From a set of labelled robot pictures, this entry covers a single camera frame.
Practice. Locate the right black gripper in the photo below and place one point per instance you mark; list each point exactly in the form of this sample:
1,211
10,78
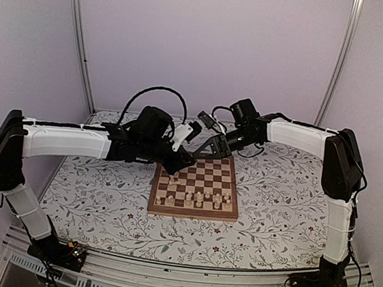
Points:
221,150

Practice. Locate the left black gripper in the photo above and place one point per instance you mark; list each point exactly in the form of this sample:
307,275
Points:
177,166

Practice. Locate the light wooden king piece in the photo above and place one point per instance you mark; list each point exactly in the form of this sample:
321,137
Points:
188,202

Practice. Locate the wooden chess board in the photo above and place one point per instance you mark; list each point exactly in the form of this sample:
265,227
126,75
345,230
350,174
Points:
213,176

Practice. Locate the light wooden queen piece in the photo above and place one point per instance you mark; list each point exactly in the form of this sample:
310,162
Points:
199,199

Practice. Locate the light wooden knight piece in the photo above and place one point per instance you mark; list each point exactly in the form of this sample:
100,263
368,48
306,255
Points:
170,201

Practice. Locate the light wooden pawn piece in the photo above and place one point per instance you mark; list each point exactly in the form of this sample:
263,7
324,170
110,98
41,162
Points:
158,200

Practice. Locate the light wooden bishop piece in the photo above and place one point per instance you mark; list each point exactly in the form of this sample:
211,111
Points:
217,201

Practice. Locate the light wooden rook piece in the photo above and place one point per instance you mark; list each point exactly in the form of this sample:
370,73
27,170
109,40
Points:
227,205

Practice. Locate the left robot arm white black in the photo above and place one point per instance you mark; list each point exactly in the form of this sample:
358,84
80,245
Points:
153,137

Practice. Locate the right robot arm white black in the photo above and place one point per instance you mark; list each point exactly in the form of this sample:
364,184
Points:
343,176

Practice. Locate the floral patterned table mat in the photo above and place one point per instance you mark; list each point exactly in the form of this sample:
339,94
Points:
282,221

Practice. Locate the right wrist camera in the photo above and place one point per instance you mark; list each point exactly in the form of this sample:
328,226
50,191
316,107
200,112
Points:
211,123

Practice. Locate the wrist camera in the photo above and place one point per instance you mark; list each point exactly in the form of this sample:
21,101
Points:
185,132
211,123

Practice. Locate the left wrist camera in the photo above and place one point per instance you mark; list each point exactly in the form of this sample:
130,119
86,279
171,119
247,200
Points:
185,132

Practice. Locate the aluminium front rail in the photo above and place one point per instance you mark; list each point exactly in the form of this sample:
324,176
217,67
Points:
104,268

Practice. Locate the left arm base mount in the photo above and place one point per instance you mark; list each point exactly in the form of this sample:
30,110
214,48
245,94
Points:
70,255

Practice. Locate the right aluminium frame post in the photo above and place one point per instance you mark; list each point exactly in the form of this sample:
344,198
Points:
348,37

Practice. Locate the aluminium frame post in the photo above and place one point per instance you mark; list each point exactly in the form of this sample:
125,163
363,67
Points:
82,55
348,37

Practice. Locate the left aluminium frame post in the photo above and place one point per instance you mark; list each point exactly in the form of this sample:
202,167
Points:
82,55

